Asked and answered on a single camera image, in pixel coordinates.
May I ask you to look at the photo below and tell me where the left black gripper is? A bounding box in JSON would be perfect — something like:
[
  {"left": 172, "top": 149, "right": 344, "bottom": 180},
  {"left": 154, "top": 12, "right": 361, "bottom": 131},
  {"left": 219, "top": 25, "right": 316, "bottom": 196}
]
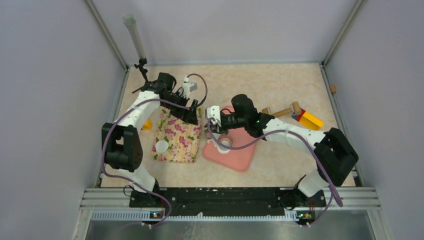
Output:
[{"left": 161, "top": 91, "right": 198, "bottom": 125}]

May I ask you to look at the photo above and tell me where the white dough ball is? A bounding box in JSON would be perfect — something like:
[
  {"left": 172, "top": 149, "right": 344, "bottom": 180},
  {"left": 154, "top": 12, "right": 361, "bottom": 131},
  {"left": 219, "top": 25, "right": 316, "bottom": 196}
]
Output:
[{"left": 207, "top": 134, "right": 233, "bottom": 154}]

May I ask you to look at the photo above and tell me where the pink silicone mat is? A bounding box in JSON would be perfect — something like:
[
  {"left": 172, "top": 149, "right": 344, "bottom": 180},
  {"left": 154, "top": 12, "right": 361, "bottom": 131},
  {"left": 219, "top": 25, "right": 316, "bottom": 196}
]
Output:
[{"left": 202, "top": 105, "right": 258, "bottom": 173}]

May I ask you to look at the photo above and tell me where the wooden rolling pin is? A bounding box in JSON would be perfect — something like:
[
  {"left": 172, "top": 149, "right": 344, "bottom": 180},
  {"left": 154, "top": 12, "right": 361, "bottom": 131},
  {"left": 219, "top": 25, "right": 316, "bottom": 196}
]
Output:
[{"left": 262, "top": 101, "right": 303, "bottom": 121}]

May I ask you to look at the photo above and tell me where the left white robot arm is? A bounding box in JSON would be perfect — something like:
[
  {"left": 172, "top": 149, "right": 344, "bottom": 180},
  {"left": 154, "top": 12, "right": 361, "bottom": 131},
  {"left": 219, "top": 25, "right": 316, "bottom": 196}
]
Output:
[{"left": 101, "top": 72, "right": 201, "bottom": 207}]

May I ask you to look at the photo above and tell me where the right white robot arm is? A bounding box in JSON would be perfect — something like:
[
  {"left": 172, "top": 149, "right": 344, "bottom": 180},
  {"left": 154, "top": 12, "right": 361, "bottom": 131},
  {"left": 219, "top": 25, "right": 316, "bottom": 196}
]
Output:
[{"left": 205, "top": 94, "right": 359, "bottom": 206}]

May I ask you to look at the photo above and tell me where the floral rectangular tray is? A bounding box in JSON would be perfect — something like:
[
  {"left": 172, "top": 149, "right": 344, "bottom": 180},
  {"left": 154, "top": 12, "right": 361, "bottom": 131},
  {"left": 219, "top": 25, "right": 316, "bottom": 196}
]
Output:
[{"left": 151, "top": 108, "right": 202, "bottom": 164}]

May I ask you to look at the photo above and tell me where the small red object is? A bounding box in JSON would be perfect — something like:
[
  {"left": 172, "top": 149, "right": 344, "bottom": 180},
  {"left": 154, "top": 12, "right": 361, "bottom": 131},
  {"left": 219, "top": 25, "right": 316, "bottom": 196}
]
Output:
[{"left": 141, "top": 119, "right": 152, "bottom": 130}]

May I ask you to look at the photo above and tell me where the colourful toy block stack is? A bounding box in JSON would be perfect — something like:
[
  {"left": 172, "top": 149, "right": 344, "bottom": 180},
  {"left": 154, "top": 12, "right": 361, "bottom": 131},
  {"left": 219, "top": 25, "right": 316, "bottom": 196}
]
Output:
[{"left": 291, "top": 108, "right": 324, "bottom": 131}]

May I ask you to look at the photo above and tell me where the black tripod with tube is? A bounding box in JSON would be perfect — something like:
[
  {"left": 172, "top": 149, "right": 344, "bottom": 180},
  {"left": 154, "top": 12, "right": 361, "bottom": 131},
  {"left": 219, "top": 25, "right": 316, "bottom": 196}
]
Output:
[{"left": 123, "top": 13, "right": 149, "bottom": 83}]

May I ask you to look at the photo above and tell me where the small cork piece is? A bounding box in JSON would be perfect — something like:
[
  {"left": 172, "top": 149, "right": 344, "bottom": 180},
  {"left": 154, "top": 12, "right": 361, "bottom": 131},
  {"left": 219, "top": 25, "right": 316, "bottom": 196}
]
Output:
[{"left": 329, "top": 84, "right": 337, "bottom": 94}]

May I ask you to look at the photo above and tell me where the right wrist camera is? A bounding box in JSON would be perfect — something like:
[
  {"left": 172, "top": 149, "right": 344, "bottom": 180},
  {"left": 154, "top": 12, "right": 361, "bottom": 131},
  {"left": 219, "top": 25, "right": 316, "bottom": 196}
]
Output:
[{"left": 205, "top": 105, "right": 221, "bottom": 126}]

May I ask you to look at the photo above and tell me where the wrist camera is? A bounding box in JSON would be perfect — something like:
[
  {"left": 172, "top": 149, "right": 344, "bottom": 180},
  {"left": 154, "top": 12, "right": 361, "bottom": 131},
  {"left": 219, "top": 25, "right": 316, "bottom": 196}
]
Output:
[
  {"left": 181, "top": 76, "right": 198, "bottom": 99},
  {"left": 205, "top": 105, "right": 221, "bottom": 126}
]

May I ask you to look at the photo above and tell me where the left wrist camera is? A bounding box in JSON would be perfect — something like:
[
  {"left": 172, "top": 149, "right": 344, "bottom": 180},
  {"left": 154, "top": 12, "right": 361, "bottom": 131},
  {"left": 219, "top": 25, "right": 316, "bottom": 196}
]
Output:
[{"left": 181, "top": 76, "right": 198, "bottom": 99}]

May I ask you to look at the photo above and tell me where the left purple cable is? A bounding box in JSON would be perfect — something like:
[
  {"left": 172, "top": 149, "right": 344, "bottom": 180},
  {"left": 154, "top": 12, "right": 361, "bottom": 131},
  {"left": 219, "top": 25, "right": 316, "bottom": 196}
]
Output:
[{"left": 100, "top": 73, "right": 209, "bottom": 229}]

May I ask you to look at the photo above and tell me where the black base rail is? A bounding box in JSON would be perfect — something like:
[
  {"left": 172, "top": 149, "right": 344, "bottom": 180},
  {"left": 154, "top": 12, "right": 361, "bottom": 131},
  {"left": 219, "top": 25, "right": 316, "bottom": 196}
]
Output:
[{"left": 129, "top": 187, "right": 327, "bottom": 217}]

